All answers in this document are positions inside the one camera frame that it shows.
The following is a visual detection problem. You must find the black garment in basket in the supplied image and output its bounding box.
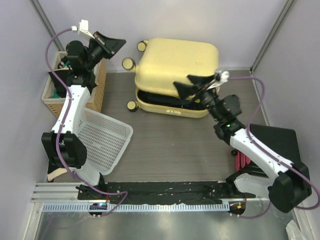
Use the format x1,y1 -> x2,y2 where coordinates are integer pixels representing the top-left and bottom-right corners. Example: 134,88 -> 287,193
48,70 -> 70,98

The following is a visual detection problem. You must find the white perforated plastic basket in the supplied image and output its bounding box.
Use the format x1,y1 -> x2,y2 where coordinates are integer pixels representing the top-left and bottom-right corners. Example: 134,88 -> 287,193
78,108 -> 134,176

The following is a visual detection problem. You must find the green printed garment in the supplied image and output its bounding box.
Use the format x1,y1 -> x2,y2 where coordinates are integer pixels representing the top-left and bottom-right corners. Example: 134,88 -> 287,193
53,57 -> 72,98

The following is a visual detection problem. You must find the woven wicker laundry basket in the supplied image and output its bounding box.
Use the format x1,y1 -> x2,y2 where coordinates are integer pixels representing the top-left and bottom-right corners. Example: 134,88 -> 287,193
41,60 -> 107,118

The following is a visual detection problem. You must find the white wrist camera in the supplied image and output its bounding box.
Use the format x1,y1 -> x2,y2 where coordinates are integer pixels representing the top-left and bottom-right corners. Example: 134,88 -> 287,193
208,70 -> 230,89
71,19 -> 95,42

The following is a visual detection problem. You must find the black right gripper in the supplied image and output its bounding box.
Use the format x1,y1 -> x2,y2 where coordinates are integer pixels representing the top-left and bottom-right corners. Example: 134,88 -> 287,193
173,74 -> 223,122

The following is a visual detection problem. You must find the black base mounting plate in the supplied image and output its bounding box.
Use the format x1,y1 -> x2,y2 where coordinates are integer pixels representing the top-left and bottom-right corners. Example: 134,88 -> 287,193
76,181 -> 256,205

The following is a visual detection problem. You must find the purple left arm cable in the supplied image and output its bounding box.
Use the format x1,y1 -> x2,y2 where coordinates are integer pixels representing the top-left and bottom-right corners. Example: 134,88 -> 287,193
44,27 -> 129,218

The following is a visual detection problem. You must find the dark folded garment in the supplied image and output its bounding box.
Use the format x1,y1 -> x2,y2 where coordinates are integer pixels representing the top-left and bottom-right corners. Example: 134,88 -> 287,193
137,90 -> 205,111

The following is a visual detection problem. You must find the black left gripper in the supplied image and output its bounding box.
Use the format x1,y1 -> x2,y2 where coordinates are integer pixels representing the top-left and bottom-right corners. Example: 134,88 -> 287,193
85,32 -> 127,72

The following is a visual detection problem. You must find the white slotted cable duct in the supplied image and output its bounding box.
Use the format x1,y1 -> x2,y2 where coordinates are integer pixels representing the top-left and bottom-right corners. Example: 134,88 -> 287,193
42,201 -> 230,213

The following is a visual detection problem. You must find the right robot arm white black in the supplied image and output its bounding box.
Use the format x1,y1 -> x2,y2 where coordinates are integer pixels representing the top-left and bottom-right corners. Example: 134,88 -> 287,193
173,71 -> 314,213

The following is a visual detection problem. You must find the aluminium rail frame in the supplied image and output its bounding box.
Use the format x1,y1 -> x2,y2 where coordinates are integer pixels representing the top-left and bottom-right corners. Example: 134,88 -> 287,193
31,181 -> 306,203

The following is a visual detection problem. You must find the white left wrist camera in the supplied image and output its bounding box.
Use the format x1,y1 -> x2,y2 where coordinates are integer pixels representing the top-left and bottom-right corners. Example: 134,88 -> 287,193
71,19 -> 95,42

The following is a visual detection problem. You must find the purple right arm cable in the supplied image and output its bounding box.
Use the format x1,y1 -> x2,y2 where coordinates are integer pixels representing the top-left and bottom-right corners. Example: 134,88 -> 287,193
227,76 -> 320,219

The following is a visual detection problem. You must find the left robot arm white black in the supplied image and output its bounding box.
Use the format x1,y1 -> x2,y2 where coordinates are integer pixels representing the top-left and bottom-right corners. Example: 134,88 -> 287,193
41,32 -> 133,200

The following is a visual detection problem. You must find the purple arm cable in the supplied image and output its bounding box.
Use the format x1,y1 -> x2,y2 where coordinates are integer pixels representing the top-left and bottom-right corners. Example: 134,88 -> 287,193
227,76 -> 320,219
44,27 -> 129,218

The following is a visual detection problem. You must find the black storage box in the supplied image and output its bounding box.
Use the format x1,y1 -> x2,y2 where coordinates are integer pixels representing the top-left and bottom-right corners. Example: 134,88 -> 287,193
237,123 -> 300,178

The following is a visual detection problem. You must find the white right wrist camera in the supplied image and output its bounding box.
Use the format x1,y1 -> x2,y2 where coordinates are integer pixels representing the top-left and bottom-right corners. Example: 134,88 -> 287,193
208,70 -> 230,89

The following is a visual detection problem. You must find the crumpled white plastic sheet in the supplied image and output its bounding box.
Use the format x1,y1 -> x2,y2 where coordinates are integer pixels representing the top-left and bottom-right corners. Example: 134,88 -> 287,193
285,220 -> 306,240

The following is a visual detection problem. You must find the yellow hard-shell suitcase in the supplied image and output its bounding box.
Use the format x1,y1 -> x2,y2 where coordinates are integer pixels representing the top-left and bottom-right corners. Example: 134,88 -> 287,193
122,37 -> 219,119

